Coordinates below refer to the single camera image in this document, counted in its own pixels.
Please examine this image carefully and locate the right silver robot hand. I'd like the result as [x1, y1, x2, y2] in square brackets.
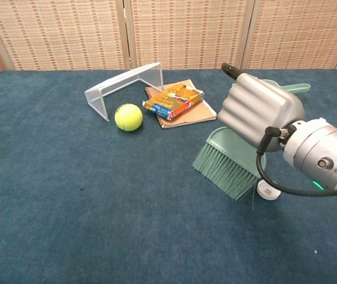
[217, 62, 306, 153]

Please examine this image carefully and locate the white bottle cap with print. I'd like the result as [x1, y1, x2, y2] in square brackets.
[256, 180, 282, 201]

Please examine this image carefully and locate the mint green dustpan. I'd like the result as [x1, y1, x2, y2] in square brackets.
[231, 79, 311, 95]

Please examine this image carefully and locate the brown spiral notebook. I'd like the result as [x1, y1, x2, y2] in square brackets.
[144, 78, 218, 130]

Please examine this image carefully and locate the colourful snack packet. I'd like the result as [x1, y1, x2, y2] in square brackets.
[142, 83, 205, 121]

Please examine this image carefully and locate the woven bamboo folding screen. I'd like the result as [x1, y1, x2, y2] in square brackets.
[0, 0, 337, 72]

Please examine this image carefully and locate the yellow tennis ball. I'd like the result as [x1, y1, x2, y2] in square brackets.
[114, 102, 144, 132]

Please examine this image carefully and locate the blue carpet table cover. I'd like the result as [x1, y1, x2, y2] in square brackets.
[0, 69, 337, 284]

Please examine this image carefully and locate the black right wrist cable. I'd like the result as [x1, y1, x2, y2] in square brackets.
[256, 125, 337, 197]

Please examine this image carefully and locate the white wire mesh shelf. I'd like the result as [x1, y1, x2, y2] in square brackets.
[84, 62, 164, 122]

